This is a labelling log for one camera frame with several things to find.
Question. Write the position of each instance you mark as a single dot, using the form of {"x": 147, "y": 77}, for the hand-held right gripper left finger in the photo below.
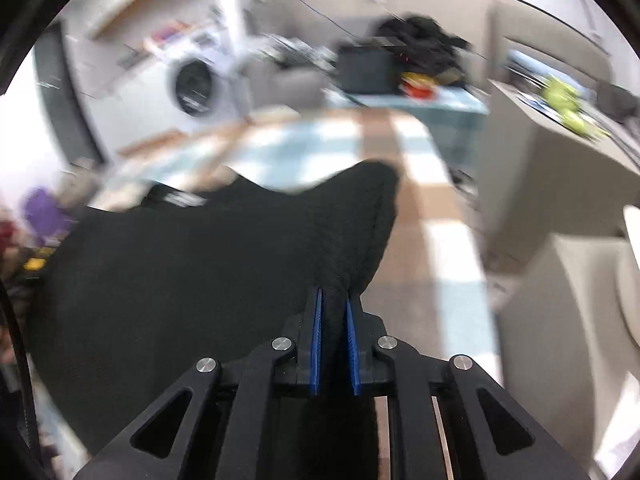
{"x": 316, "y": 350}

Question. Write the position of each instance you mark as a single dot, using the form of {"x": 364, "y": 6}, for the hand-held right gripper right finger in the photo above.
{"x": 354, "y": 355}

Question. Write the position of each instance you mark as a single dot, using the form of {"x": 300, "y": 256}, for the black knit sweater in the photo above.
{"x": 200, "y": 270}

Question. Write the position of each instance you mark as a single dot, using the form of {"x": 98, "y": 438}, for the checked tablecloth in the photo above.
{"x": 440, "y": 260}

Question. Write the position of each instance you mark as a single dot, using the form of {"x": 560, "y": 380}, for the grey upholstered ottoman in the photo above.
{"x": 540, "y": 170}
{"x": 565, "y": 335}

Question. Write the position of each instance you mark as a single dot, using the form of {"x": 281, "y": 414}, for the grey sofa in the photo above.
{"x": 290, "y": 85}

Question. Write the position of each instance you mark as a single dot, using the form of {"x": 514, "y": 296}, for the red bowl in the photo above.
{"x": 420, "y": 87}

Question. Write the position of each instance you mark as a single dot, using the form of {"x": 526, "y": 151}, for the black microwave oven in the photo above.
{"x": 367, "y": 70}

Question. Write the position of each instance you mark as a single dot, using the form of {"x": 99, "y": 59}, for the white washing machine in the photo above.
{"x": 195, "y": 85}

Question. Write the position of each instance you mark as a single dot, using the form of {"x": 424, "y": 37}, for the purple suitcase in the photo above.
{"x": 45, "y": 210}

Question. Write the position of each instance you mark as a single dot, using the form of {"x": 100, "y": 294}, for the black jacket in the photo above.
{"x": 425, "y": 40}

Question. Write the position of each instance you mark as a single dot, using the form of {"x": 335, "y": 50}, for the yellow green cloth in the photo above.
{"x": 565, "y": 102}

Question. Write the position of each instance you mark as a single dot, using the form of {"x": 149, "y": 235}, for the dark refrigerator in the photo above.
{"x": 65, "y": 100}

